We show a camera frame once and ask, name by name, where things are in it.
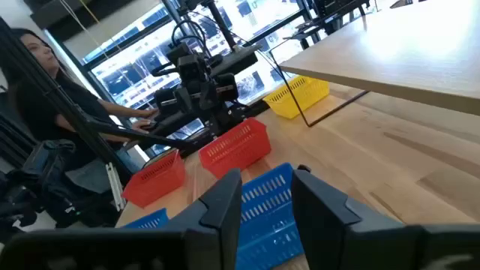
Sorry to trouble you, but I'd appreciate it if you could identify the black aluminium rig frame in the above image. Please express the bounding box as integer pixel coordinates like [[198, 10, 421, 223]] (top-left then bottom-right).
[[0, 16, 203, 188]]

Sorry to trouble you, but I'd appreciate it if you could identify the yellow slotted plastic basket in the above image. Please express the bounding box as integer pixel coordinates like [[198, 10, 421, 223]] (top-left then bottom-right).
[[262, 74, 331, 120]]

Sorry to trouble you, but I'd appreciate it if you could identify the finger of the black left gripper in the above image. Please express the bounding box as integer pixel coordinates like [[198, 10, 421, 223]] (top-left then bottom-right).
[[153, 88, 179, 116], [215, 72, 240, 102]]

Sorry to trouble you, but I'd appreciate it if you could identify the red slotted plastic basket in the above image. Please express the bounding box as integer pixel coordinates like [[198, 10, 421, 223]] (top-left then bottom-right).
[[121, 148, 187, 209], [197, 117, 272, 180]]

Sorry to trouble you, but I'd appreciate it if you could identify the wooden shelf with black legs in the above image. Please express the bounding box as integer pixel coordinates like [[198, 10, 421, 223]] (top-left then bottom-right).
[[268, 0, 480, 128]]

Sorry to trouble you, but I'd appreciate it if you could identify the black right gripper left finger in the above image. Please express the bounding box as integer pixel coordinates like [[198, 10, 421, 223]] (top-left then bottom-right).
[[164, 168, 243, 270]]

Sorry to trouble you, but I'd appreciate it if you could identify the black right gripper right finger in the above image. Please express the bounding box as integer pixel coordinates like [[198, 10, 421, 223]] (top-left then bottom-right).
[[291, 168, 423, 270]]

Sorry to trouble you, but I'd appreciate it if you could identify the seated person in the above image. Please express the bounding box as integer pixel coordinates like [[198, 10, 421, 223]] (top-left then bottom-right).
[[0, 28, 161, 196]]

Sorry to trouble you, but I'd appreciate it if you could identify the white frame bracket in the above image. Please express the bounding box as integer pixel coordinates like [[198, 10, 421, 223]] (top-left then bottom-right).
[[105, 161, 127, 212]]

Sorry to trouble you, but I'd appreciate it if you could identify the blue slotted plastic basket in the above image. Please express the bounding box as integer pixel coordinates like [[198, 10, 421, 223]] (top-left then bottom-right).
[[121, 162, 305, 270]]

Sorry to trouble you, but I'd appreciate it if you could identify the person's hand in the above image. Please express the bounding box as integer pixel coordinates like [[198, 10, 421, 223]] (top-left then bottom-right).
[[130, 106, 161, 120], [129, 118, 153, 135]]

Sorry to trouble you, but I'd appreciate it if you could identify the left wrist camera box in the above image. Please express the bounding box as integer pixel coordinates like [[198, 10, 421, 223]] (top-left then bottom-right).
[[175, 52, 206, 82]]

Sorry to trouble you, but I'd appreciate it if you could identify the dark backpack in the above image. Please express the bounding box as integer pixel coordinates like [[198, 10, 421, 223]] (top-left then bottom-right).
[[0, 139, 113, 241]]

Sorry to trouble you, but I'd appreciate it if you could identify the yellow cable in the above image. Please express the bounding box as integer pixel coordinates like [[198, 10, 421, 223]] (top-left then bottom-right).
[[79, 0, 110, 58]]

